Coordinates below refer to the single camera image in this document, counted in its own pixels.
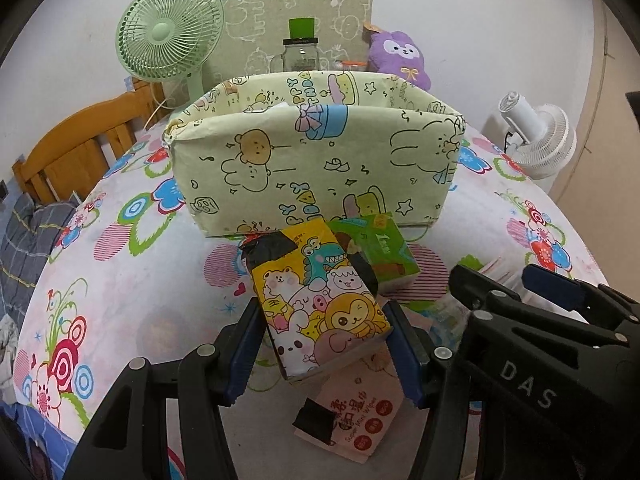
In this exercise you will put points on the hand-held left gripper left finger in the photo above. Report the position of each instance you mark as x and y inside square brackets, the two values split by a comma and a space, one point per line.
[242, 360]

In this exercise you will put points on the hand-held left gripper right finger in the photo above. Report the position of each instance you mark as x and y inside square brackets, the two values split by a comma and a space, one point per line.
[405, 355]

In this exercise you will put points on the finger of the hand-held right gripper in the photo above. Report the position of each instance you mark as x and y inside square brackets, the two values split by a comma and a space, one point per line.
[475, 290]
[550, 282]

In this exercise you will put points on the cartoon animal tissue pack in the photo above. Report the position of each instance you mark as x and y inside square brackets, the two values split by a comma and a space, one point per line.
[320, 310]

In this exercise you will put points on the yellow printed fabric storage box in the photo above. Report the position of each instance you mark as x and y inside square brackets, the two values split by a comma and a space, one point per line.
[280, 160]

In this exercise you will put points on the pink wet wipes pack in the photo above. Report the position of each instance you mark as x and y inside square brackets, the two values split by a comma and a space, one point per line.
[365, 410]

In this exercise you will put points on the green tissue pack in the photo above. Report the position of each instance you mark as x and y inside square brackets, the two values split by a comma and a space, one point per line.
[390, 255]

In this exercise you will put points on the white fan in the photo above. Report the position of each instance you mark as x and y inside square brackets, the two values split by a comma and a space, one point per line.
[545, 135]

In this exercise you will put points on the blue bedsheet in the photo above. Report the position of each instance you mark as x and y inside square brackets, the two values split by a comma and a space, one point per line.
[35, 425]

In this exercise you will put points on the crumpled grey cloth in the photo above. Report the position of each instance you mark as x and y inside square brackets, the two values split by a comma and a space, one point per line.
[7, 340]

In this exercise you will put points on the purple plush bunny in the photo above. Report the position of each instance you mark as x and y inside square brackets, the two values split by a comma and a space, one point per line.
[400, 55]

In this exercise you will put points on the grey plaid pillow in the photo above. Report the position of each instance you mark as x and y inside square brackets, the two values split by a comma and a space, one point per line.
[20, 240]

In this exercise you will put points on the cotton swab jar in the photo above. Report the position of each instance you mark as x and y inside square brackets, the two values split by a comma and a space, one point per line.
[350, 65]

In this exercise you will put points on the wooden headboard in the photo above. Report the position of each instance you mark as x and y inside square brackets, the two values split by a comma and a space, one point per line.
[70, 150]

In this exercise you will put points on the glass jar with green lid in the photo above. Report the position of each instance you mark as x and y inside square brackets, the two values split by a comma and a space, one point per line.
[300, 55]

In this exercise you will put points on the green desk fan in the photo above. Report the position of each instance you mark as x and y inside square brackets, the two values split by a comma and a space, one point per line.
[162, 30]

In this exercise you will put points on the printed cardboard sheet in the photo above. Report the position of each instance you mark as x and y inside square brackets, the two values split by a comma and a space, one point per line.
[260, 15]

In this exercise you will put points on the beige door frame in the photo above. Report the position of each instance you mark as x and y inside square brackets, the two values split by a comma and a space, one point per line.
[620, 60]

